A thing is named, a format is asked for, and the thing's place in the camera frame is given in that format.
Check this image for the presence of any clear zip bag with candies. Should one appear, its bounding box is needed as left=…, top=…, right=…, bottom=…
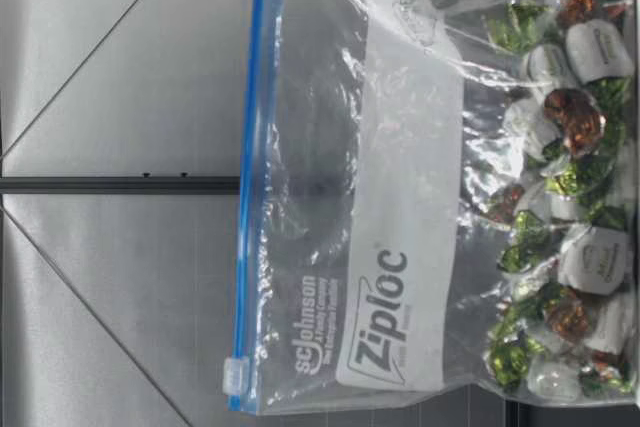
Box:
left=221, top=0, right=637, bottom=417

